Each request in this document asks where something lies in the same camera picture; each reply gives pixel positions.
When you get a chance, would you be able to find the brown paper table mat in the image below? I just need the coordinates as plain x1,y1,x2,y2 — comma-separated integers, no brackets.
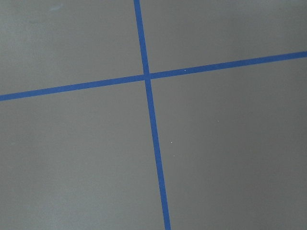
0,0,307,230

